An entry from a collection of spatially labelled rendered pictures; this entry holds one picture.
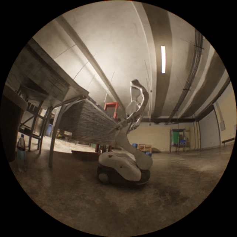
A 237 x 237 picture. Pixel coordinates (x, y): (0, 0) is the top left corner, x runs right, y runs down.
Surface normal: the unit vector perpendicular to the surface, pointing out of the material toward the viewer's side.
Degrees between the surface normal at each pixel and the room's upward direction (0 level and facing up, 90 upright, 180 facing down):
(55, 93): 90
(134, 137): 90
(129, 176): 90
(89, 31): 180
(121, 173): 90
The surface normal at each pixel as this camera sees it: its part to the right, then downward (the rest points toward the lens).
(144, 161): -0.17, -0.37
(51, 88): 0.93, 0.00
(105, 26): -0.15, 0.93
